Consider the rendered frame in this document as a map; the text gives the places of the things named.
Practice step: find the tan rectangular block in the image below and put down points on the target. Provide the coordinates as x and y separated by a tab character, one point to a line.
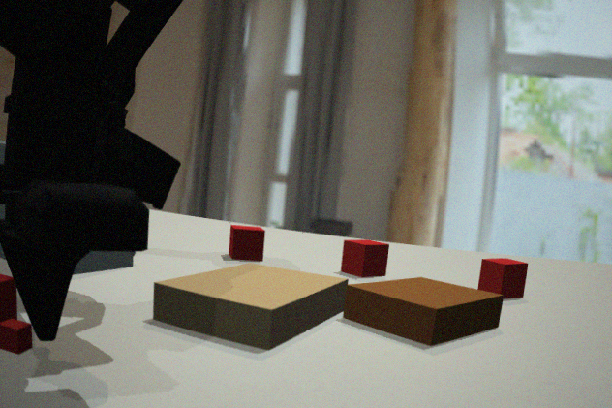
255	305

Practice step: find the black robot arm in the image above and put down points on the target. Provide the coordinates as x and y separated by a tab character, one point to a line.
68	38

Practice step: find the brown square block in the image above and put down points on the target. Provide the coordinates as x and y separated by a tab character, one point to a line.
423	310

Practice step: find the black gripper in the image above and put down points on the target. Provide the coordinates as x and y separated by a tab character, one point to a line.
54	214

